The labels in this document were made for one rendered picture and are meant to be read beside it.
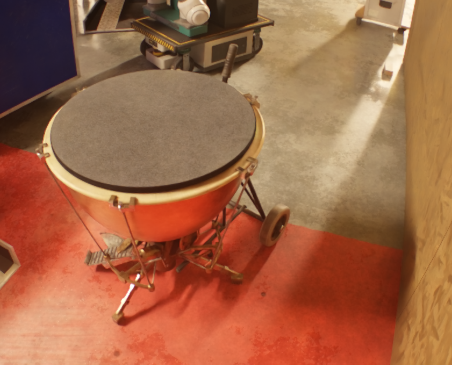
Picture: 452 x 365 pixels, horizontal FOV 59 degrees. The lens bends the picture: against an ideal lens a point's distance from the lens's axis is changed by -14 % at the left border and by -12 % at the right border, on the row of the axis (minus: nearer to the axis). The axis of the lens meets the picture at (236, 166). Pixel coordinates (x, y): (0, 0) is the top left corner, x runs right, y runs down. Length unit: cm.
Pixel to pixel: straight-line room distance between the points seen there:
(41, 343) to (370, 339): 134
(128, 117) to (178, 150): 24
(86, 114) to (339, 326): 127
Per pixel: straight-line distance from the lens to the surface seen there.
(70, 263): 209
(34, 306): 200
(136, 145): 131
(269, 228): 196
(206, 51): 325
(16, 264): 216
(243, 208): 209
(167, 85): 160
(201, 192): 118
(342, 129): 293
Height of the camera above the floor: 157
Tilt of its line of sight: 39 degrees down
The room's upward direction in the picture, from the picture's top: 3 degrees clockwise
